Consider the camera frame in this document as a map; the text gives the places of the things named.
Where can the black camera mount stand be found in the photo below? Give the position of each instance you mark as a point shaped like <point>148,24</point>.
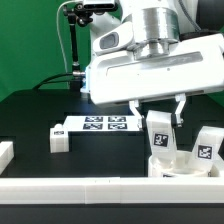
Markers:
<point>76,16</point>

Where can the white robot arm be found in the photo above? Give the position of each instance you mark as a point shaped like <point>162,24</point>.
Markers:
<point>138,55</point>

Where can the white round stool seat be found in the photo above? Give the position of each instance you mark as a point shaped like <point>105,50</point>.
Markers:
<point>177,168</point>

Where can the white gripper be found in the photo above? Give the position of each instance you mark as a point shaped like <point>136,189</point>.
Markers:
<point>194,66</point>

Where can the white marker tag sheet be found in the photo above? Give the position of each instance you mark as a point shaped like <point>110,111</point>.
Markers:
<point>92,123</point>

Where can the white U-shaped fence wall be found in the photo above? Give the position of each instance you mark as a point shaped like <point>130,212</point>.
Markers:
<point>111,190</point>

